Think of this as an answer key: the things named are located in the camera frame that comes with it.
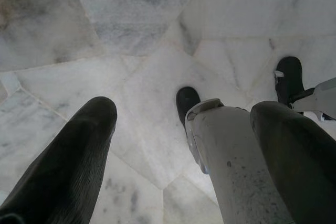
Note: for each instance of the grey robot left leg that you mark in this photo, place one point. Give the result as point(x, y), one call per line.
point(231, 150)

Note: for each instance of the black robot right foot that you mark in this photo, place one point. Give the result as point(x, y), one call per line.
point(290, 77)

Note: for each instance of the black robot foot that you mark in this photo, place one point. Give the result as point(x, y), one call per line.
point(290, 77)
point(187, 103)

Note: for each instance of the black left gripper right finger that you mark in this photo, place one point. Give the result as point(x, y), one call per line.
point(302, 161)

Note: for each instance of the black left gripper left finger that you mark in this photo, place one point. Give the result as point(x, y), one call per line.
point(68, 161)

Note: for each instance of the black robot left foot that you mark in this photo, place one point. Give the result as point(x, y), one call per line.
point(187, 103)

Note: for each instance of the grey robot right leg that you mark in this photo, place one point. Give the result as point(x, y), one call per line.
point(321, 94)

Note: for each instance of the grey robot leg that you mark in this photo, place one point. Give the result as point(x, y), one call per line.
point(231, 150)
point(321, 94)

